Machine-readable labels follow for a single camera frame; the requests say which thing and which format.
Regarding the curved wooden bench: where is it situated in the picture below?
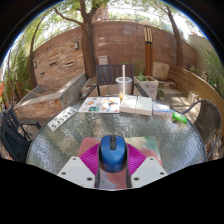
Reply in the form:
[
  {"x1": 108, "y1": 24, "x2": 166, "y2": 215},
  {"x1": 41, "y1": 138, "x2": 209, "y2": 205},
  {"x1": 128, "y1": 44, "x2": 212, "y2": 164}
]
[{"x1": 168, "y1": 65, "x2": 224, "y2": 134}]

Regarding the stone raised planter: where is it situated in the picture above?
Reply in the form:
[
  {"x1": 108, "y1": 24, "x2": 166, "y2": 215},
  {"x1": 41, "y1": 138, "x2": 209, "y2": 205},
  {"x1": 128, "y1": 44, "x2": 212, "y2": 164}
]
[{"x1": 13, "y1": 72, "x2": 88, "y2": 121}]

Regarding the brown wicker chair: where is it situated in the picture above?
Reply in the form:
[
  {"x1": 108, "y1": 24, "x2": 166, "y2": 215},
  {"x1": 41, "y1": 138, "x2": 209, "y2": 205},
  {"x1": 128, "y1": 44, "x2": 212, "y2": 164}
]
[{"x1": 181, "y1": 99, "x2": 223, "y2": 161}]

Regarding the blue and black computer mouse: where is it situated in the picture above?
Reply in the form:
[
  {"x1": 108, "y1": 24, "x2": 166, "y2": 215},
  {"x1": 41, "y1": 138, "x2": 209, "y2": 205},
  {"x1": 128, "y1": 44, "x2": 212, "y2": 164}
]
[{"x1": 98, "y1": 134, "x2": 128, "y2": 173}]

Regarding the square concrete plant pot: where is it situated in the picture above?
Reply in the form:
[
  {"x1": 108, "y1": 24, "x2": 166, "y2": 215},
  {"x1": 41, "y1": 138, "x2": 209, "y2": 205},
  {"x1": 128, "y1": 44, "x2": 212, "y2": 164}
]
[{"x1": 133, "y1": 74, "x2": 159, "y2": 100}]

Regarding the floral pink mouse pad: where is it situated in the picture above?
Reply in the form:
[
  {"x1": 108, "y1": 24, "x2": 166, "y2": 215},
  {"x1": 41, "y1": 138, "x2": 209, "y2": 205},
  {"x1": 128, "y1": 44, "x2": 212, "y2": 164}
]
[{"x1": 78, "y1": 136, "x2": 163, "y2": 190}]

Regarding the clear plastic cup with straw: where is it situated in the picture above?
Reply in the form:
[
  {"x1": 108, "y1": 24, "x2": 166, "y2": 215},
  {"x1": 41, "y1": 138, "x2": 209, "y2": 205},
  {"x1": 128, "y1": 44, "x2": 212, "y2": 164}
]
[{"x1": 115, "y1": 64, "x2": 133, "y2": 101}]

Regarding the thin curved tree trunk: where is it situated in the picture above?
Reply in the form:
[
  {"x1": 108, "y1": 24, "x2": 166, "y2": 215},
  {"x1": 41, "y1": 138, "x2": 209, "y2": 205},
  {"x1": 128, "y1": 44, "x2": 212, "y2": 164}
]
[{"x1": 28, "y1": 16, "x2": 44, "y2": 88}]

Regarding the wooden tiki torch post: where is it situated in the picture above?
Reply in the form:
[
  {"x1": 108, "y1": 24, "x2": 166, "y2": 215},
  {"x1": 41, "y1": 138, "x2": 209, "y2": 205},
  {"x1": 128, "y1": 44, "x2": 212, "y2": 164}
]
[{"x1": 141, "y1": 19, "x2": 155, "y2": 77}]

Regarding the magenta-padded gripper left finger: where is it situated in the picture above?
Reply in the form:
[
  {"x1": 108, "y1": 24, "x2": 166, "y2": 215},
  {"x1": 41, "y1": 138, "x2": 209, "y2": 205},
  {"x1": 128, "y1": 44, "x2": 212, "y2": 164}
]
[{"x1": 57, "y1": 143, "x2": 103, "y2": 190}]

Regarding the thick white book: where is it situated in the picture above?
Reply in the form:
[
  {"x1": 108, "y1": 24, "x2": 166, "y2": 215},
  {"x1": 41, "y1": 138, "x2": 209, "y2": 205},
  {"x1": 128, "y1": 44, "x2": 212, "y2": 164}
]
[{"x1": 119, "y1": 94, "x2": 153, "y2": 117}]

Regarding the green marker pen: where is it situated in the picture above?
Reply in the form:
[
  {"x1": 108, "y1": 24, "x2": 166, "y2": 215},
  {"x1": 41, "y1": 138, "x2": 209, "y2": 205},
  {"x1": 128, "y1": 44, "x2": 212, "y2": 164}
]
[{"x1": 171, "y1": 111, "x2": 189, "y2": 125}]

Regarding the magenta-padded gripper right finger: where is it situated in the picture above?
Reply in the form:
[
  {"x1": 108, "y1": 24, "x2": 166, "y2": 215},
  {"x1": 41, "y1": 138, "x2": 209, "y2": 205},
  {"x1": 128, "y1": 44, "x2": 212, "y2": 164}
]
[{"x1": 125, "y1": 143, "x2": 168, "y2": 189}]

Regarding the dark slatted patio chair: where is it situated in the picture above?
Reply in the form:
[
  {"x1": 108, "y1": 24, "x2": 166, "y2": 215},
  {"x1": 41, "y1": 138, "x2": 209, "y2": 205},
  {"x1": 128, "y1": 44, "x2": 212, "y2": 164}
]
[{"x1": 81, "y1": 63, "x2": 150, "y2": 101}]

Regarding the slim leaning tree trunk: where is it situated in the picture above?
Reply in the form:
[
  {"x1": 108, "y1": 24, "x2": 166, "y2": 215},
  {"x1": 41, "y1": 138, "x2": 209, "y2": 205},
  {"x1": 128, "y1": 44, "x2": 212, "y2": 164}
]
[{"x1": 156, "y1": 3, "x2": 185, "y2": 68}]

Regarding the open colourful magazine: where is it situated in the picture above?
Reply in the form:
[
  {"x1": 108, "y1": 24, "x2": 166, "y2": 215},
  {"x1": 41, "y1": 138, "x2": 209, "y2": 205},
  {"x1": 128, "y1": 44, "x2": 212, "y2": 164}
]
[{"x1": 78, "y1": 96, "x2": 121, "y2": 114}]

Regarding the thick brown tree trunk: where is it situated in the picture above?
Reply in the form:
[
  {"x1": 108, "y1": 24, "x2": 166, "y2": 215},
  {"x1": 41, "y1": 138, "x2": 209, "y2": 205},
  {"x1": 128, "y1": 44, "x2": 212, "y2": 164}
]
[{"x1": 53, "y1": 0, "x2": 111, "y2": 79}]

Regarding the black folding chair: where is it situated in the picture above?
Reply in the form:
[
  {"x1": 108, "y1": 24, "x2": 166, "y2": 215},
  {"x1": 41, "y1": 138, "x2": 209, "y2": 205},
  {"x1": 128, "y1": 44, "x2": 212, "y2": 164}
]
[{"x1": 0, "y1": 104, "x2": 42, "y2": 164}]

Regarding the beige wall utility box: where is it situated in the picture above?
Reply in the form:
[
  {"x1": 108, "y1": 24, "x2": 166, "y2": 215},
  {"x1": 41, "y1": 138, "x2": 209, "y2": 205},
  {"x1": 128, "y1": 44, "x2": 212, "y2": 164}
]
[{"x1": 97, "y1": 54, "x2": 109, "y2": 66}]

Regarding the thin blue-edged book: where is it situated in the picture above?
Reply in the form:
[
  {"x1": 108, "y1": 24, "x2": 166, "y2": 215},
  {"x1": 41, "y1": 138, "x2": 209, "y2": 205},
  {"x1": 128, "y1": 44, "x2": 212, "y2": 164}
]
[{"x1": 152, "y1": 101, "x2": 173, "y2": 117}]

